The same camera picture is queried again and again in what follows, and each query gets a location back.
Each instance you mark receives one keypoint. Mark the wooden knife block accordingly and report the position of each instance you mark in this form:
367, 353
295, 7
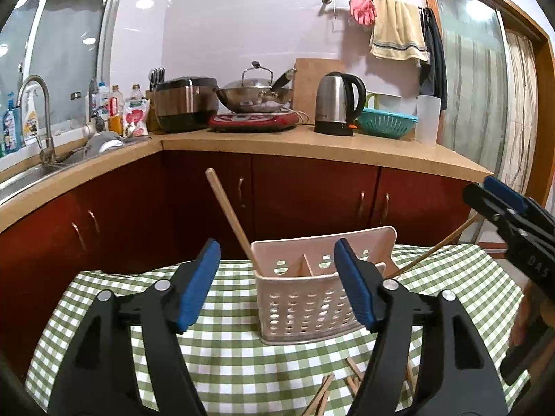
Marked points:
151, 112

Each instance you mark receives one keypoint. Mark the grey bowl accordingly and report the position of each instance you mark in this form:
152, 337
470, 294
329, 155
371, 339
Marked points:
104, 143

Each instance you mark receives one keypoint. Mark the teal plastic colander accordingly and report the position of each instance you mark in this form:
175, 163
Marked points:
386, 123

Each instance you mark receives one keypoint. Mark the red induction cooker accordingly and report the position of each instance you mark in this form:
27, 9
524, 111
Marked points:
251, 121

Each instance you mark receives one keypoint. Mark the person's right hand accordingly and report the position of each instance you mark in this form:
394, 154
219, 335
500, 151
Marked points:
522, 312

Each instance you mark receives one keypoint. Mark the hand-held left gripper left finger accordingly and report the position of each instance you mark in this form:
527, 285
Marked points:
197, 286

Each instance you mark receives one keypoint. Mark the blue dish soap bottle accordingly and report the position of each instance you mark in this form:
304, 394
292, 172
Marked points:
11, 125

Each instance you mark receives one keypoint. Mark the wooden door frame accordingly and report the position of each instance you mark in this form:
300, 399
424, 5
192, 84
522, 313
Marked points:
540, 52

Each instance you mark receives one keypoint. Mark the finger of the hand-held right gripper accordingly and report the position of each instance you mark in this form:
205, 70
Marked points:
505, 193
485, 201

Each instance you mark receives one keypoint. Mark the sliding kitchen window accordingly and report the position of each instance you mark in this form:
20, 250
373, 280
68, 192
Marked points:
60, 52

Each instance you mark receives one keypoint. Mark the white translucent container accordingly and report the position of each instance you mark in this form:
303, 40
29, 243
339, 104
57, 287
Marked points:
428, 119

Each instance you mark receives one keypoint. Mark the tan kitchen countertop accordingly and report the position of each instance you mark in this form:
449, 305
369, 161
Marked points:
303, 147

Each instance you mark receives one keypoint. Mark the steel wok lid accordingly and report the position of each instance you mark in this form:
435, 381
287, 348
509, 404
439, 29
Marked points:
256, 80

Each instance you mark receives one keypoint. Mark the wooden cutting board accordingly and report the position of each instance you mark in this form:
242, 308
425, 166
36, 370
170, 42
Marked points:
308, 91

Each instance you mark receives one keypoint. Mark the striped curtain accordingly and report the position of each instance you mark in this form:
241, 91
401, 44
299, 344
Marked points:
520, 117

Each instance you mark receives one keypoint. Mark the red and white bag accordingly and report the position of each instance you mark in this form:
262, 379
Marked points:
136, 119

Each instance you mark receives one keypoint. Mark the steel sink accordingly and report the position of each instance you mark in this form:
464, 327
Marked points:
26, 182

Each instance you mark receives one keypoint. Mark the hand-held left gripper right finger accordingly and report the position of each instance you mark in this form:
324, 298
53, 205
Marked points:
353, 286

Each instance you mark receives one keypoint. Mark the steel electric kettle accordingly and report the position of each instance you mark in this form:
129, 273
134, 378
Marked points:
334, 104

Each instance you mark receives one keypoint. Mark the frosted glass door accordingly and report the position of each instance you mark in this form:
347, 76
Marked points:
470, 78

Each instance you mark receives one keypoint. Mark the clear bottle white label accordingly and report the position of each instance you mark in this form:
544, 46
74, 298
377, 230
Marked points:
103, 102

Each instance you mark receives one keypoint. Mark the white plastic basin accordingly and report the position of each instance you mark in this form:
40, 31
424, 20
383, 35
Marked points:
394, 102

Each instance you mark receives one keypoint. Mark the dark rice cooker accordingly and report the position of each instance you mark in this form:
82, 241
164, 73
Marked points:
186, 104

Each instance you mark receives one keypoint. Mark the beige perforated plastic utensil holder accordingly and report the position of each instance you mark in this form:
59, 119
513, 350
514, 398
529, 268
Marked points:
299, 303

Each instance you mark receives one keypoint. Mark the pink rubber gloves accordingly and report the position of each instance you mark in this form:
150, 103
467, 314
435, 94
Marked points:
363, 8

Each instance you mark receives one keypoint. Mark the beige hanging towel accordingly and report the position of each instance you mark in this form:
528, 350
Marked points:
396, 30

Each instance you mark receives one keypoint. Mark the steel wok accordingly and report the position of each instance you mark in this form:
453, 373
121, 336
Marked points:
256, 99

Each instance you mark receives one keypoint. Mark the curved metal faucet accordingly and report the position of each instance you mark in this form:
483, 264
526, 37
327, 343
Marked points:
47, 108

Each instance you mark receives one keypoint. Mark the white spray bottle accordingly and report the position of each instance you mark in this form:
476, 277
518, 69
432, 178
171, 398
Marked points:
29, 121

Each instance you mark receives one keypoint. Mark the oil bottle red label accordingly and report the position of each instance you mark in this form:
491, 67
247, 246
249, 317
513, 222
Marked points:
115, 115

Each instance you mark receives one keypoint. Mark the dark hanging cloth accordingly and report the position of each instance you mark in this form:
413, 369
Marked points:
435, 60

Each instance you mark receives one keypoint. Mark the green checkered tablecloth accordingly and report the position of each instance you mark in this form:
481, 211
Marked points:
243, 355

